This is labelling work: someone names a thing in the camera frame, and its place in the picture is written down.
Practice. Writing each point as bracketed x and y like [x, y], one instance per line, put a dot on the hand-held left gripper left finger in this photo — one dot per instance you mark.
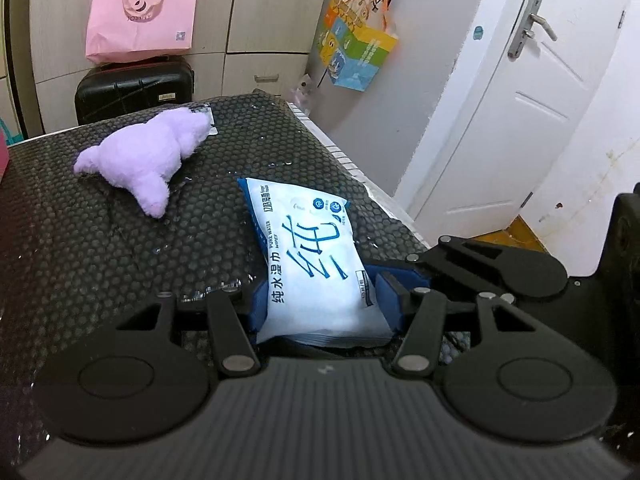
[257, 305]

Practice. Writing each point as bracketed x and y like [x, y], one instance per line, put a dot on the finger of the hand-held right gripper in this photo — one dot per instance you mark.
[470, 260]

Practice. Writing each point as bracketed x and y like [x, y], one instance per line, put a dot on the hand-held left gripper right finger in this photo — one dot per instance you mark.
[392, 302]

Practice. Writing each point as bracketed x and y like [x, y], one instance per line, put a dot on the wet wipes pack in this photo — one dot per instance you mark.
[320, 265]

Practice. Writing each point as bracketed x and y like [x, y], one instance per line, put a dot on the pink storage box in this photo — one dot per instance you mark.
[3, 150]

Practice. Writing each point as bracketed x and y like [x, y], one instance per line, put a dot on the white door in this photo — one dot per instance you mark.
[550, 110]

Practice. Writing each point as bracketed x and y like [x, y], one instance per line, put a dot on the black honeycomb table mat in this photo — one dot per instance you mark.
[75, 270]

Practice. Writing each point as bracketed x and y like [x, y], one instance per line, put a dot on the purple plush toy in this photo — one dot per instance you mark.
[142, 155]

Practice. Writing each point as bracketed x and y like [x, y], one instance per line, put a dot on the colourful gift bag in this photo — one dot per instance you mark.
[357, 45]

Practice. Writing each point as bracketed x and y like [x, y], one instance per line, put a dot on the black suitcase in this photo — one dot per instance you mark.
[135, 90]

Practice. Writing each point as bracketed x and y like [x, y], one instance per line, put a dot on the beige wardrobe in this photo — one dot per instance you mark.
[260, 20]

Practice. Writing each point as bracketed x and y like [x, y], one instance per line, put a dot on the pink paper bag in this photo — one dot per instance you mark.
[142, 10]

